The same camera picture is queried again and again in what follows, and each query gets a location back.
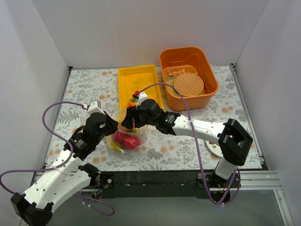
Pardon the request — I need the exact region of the orange fake bell pepper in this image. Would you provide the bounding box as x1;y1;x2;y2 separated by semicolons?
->
128;97;137;107

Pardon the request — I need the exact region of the white watermelon print plate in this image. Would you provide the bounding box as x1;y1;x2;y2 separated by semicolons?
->
205;141;223;158

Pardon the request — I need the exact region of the yellow green fake lemon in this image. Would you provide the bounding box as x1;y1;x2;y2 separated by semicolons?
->
106;138;124;153

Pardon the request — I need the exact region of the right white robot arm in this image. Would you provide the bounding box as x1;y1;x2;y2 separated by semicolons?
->
121;99;253;187

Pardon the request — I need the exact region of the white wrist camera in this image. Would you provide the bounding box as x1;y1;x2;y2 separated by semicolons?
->
87;100;104;115
132;91;148;107

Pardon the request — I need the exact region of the red fake apple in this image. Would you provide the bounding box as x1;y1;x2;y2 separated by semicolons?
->
123;136;141;150

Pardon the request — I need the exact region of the fake peach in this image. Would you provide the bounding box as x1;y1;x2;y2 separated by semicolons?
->
119;123;135;132

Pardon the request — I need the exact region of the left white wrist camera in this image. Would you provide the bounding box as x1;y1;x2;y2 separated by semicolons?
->
87;100;104;115

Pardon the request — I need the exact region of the clear zip top bag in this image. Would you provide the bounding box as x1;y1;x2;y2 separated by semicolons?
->
106;109;147;153

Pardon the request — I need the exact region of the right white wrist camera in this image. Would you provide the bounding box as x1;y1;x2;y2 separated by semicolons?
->
132;91;148;107

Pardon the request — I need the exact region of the yellow plastic tray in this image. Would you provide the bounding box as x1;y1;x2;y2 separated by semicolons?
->
118;65;159;114

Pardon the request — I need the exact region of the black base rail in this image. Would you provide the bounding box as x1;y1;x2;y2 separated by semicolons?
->
72;169;233;200

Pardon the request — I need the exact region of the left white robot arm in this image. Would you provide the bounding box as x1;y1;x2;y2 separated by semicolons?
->
11;112;118;226

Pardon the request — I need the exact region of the floral tablecloth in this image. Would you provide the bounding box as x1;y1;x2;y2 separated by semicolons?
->
45;65;251;171

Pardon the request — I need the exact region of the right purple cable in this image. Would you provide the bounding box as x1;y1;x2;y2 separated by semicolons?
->
138;83;241;205

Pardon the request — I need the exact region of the round woven bamboo coaster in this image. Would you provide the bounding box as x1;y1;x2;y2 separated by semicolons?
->
173;73;204;97

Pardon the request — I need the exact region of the orange plastic bin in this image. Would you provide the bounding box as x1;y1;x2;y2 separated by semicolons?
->
159;47;219;109

